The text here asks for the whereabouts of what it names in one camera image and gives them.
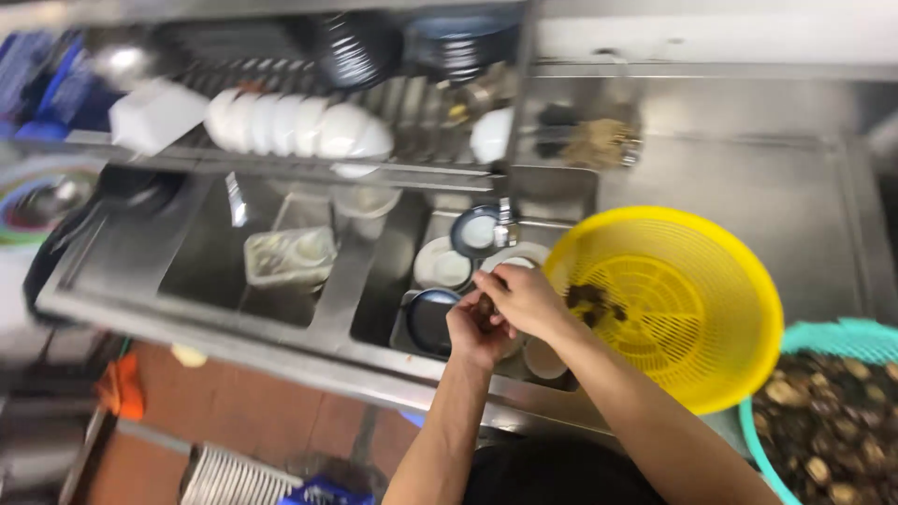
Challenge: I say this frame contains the stack of colourful basins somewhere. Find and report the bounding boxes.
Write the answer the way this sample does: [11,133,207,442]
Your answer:
[0,156,106,248]

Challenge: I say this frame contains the clear plastic food container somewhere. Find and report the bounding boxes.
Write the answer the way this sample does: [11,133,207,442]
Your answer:
[243,226,338,290]

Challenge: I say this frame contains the heap of brown mushrooms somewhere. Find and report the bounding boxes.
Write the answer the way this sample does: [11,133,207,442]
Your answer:
[751,352,898,505]

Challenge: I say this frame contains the scouring pad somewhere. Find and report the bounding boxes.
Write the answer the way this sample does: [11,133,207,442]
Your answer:
[536,104,643,169]

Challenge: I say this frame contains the orange cloth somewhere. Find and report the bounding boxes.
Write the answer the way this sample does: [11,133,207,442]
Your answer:
[94,352,147,422]

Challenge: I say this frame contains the white plate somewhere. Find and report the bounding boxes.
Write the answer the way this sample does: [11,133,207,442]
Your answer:
[481,242,552,276]

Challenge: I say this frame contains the teal plastic basket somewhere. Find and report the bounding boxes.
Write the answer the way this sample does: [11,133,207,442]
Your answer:
[738,317,898,505]

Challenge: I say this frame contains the person's right hand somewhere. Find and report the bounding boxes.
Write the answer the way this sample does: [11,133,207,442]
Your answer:
[471,264,578,342]

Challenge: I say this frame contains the person's black apron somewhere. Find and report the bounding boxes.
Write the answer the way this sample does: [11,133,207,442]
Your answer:
[463,438,667,505]

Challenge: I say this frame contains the dark blue bowl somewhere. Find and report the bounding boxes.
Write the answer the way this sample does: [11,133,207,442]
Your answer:
[449,205,503,260]
[406,288,464,357]

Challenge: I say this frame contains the metal dish drying rack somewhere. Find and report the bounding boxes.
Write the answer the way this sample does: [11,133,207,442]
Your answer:
[66,42,534,192]

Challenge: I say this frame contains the white bowl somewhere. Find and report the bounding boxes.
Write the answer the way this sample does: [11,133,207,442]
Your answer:
[469,107,514,165]
[413,236,475,293]

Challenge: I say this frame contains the white cup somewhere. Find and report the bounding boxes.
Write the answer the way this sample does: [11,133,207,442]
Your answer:
[523,338,568,380]

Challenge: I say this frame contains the yellow plastic colander basket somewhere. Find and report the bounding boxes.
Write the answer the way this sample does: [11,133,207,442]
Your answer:
[543,205,784,416]

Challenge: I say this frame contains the stack of white plates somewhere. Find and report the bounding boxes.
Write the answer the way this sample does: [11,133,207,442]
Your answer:
[179,442,304,505]

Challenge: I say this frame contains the person's left hand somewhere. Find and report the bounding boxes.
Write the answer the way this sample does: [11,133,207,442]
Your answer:
[445,288,519,371]

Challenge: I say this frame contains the blue packet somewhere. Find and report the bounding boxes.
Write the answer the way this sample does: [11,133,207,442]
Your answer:
[279,476,376,505]

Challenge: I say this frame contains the mushroom pieces in colander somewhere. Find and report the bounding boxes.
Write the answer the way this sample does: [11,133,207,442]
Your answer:
[565,282,629,329]

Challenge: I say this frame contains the steel faucet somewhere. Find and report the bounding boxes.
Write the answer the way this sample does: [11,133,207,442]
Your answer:
[493,198,521,249]

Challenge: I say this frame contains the blue plastic crate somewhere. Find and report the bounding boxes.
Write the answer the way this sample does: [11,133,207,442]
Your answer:
[0,29,123,141]

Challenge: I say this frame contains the white rectangular container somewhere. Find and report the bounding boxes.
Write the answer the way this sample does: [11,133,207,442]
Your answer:
[109,79,210,157]

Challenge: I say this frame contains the row of white bowls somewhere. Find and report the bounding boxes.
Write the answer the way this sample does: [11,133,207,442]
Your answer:
[204,88,395,161]

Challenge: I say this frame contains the stainless steel double sink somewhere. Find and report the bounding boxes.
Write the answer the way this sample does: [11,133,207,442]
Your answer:
[35,166,864,436]

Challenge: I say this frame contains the stack of dark ribbed bowls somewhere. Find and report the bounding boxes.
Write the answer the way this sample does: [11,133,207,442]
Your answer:
[314,13,404,92]
[407,15,523,87]

